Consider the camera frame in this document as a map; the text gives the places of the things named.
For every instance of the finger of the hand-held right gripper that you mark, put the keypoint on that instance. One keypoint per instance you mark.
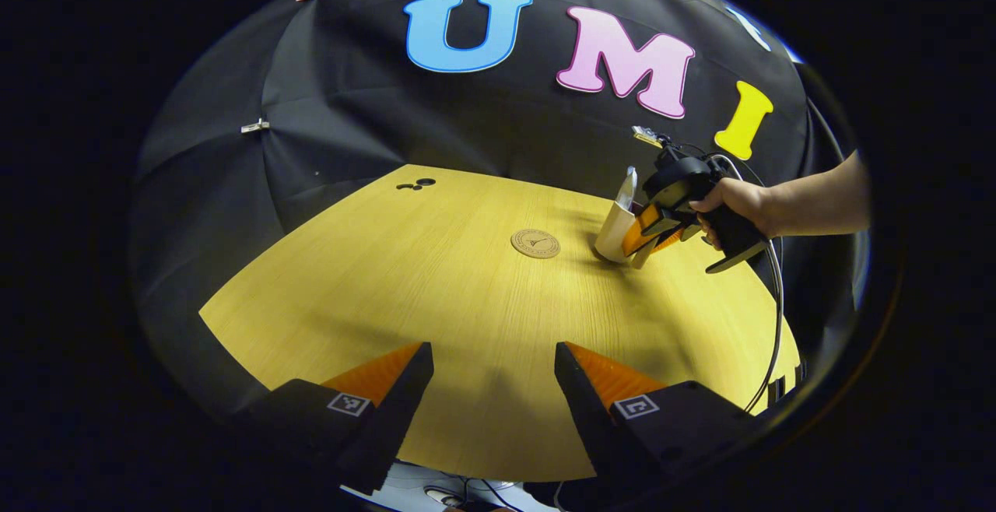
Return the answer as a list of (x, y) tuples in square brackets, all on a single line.
[(669, 240), (640, 232)]

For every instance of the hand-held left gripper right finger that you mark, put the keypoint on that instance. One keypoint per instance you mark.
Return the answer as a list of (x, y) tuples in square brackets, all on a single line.
[(583, 403)]

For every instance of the wooden desktop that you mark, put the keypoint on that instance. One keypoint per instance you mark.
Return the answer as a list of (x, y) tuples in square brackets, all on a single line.
[(436, 278)]

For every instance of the round cork coaster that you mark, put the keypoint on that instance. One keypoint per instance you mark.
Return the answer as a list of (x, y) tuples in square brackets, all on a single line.
[(535, 243)]

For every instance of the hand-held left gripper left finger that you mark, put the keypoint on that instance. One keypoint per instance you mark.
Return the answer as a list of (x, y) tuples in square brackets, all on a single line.
[(397, 411)]

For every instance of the beige cup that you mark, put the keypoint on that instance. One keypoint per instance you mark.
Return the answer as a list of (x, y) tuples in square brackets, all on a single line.
[(611, 232)]

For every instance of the black backdrop cloth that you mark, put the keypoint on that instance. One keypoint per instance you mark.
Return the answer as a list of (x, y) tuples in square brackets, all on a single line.
[(467, 115)]

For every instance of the white toothpaste tube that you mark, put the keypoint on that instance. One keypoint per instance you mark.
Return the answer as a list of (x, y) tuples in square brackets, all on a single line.
[(627, 189)]

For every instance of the white cloth clip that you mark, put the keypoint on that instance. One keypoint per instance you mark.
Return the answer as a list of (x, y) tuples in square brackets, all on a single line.
[(254, 126)]

